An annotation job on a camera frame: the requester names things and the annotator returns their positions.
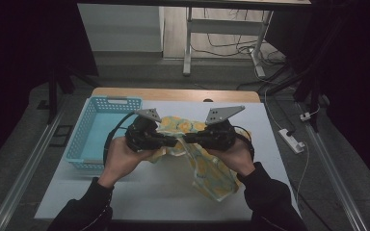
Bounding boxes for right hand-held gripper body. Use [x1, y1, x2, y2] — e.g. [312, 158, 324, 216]
[204, 105, 247, 152]

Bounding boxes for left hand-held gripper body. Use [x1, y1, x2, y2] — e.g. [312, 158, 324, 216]
[124, 108, 163, 154]

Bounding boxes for orange floral tote bag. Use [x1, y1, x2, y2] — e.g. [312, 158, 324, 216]
[146, 115, 252, 203]

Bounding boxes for blue plastic basket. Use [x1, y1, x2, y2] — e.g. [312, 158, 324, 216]
[65, 95, 144, 172]

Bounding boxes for person's right hand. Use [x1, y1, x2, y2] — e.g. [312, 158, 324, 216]
[204, 137, 257, 178]

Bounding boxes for person's left hand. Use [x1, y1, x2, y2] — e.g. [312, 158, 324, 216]
[96, 136, 158, 190]

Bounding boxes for white table mat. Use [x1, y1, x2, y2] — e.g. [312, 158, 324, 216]
[34, 97, 303, 223]

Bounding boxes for white power strip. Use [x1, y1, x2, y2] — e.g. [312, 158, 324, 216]
[277, 127, 306, 155]

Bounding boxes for black floor plate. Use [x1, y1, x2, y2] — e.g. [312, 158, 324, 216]
[49, 124, 75, 148]

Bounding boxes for black metal stand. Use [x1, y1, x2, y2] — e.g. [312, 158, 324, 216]
[45, 62, 100, 125]
[262, 44, 330, 133]

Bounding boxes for white cabinet panel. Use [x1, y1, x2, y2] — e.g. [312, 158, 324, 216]
[77, 3, 165, 54]

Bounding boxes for right hand-held gripper cable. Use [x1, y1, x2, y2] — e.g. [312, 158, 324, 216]
[231, 125, 256, 162]

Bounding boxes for hand-held gripper cable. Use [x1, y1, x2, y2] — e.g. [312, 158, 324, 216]
[231, 125, 256, 162]
[102, 111, 138, 167]

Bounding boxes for left hand-held gripper cable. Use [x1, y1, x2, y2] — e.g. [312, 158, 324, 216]
[102, 111, 138, 167]

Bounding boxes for black cables on floor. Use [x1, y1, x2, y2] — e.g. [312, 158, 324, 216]
[191, 8, 287, 70]

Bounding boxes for thin white cable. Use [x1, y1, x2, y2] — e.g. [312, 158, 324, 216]
[295, 141, 311, 206]

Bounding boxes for white metal desk frame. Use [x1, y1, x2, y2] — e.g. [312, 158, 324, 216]
[182, 6, 275, 78]

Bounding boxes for aluminium rail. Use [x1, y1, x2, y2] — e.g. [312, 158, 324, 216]
[0, 104, 67, 231]
[297, 101, 369, 231]

